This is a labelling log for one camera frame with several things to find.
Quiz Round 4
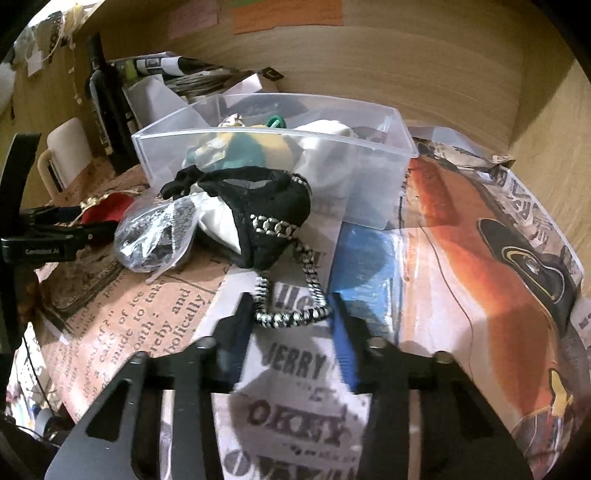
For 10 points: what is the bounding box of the red gold drawstring pouch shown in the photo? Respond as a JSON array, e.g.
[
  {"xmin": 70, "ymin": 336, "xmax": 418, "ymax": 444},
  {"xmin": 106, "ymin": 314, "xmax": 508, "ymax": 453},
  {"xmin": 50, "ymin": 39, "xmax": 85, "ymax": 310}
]
[{"xmin": 81, "ymin": 192, "xmax": 133, "ymax": 225}]

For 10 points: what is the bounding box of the cream mug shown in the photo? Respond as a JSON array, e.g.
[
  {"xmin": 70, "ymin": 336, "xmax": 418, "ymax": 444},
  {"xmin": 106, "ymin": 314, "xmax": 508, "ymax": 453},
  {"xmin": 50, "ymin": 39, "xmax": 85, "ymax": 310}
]
[{"xmin": 37, "ymin": 117, "xmax": 93, "ymax": 198}]

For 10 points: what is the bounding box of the grey item in plastic bag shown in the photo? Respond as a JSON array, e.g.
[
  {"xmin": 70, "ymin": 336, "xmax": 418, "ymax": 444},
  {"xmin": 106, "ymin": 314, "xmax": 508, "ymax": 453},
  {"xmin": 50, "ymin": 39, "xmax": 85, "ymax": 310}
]
[{"xmin": 113, "ymin": 196, "xmax": 197, "ymax": 284}]

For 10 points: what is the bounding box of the black bottle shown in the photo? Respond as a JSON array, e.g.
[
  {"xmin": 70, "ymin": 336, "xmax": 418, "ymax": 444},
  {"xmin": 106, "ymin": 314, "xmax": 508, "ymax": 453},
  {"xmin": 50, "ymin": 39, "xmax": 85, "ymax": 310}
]
[{"xmin": 86, "ymin": 33, "xmax": 139, "ymax": 175}]

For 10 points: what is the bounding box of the white cloth item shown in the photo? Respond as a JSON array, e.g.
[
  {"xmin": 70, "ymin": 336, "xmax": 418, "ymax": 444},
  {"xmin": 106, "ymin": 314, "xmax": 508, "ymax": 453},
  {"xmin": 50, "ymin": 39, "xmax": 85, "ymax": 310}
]
[{"xmin": 294, "ymin": 119, "xmax": 359, "ymax": 206}]

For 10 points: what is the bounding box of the clear plastic storage box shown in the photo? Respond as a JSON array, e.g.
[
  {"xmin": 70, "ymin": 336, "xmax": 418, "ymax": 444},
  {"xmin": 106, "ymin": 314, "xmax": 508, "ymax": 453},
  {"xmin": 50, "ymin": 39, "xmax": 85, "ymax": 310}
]
[{"xmin": 132, "ymin": 93, "xmax": 418, "ymax": 230}]

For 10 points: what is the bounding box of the white plastic sheet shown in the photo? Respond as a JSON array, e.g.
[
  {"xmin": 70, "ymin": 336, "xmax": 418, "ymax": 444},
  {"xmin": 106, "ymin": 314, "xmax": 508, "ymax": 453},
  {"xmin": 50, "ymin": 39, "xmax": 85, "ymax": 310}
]
[{"xmin": 125, "ymin": 76, "xmax": 208, "ymax": 133}]

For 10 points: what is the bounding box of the white small card box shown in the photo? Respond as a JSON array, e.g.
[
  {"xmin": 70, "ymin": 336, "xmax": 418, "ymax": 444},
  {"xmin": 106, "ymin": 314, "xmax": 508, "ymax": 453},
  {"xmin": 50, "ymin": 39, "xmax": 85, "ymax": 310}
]
[{"xmin": 225, "ymin": 67, "xmax": 284, "ymax": 95}]

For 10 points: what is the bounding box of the pink paper note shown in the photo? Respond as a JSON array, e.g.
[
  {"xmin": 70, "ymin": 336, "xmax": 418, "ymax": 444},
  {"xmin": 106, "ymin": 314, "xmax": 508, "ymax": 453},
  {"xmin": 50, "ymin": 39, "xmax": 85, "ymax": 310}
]
[{"xmin": 167, "ymin": 0, "xmax": 219, "ymax": 40}]

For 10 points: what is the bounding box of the orange paper note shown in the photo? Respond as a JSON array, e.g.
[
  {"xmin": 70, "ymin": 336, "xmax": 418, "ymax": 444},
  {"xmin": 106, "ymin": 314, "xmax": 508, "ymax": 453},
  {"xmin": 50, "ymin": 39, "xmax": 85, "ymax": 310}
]
[{"xmin": 230, "ymin": 0, "xmax": 342, "ymax": 35}]

